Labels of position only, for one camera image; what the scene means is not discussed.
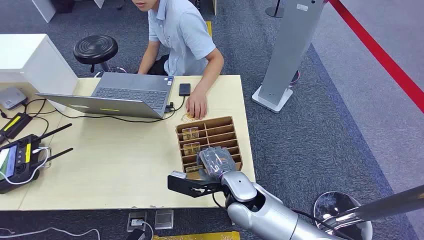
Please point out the gold patterned card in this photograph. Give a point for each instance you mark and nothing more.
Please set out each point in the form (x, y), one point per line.
(186, 118)
(190, 133)
(191, 148)
(193, 169)

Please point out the yellow floor tape square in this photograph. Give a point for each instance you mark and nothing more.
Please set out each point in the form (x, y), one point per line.
(198, 236)

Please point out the black round stand base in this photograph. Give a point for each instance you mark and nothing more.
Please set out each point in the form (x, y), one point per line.
(274, 12)

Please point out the floor socket with plug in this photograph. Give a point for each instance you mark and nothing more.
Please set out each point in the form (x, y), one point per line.
(136, 220)

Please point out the robot right grey hand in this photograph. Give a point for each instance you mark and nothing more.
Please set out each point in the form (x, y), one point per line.
(217, 162)

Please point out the grey laptop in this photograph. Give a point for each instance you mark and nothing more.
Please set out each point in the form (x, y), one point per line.
(132, 94)

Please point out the robot right silver arm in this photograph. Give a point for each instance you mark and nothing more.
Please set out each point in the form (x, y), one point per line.
(265, 215)

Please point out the person's left hand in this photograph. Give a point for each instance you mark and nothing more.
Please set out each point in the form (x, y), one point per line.
(197, 104)

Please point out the person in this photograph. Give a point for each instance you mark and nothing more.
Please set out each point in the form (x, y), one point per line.
(182, 36)

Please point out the white furniture panel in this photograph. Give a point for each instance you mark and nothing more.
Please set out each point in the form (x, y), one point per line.
(44, 9)

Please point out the grey floor socket cover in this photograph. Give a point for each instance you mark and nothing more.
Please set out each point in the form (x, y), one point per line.
(164, 219)

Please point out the person's left forearm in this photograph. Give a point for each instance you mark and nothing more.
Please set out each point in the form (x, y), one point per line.
(208, 78)

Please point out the grey router box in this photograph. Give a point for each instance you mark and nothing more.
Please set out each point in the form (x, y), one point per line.
(11, 97)

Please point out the black remote controller with antennas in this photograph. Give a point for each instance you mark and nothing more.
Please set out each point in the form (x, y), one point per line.
(20, 159)

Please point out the grey kiosk stand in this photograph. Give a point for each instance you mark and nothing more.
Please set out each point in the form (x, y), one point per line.
(288, 49)

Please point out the black smartphone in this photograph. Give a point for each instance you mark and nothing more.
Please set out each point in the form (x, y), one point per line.
(184, 89)

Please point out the yellow chair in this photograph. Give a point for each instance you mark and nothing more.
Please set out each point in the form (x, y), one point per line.
(209, 29)

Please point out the black device with yellow label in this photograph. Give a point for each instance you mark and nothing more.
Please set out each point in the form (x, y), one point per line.
(16, 124)

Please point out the black round stool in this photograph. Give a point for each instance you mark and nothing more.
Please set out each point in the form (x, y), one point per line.
(95, 49)

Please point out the chrome stanchion post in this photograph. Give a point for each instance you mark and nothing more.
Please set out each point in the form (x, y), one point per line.
(381, 207)

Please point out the white cabinet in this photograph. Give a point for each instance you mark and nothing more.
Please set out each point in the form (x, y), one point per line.
(26, 53)

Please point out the cardboard slotted card organizer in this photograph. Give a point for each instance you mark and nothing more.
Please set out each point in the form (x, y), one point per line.
(213, 123)

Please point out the person's right forearm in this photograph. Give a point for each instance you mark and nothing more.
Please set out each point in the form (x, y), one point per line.
(147, 59)

